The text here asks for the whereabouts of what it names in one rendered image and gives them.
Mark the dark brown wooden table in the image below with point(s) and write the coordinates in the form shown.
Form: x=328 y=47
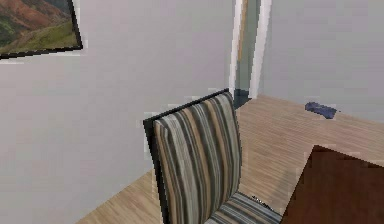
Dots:
x=336 y=190

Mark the wooden room door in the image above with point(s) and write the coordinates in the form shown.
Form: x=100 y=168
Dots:
x=243 y=26

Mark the striped upholstered chair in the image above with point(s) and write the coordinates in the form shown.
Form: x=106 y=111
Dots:
x=200 y=156

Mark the framed landscape picture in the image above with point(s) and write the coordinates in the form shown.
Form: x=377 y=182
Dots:
x=31 y=25

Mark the dark blue cloth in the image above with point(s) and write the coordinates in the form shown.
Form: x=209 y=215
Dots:
x=320 y=109

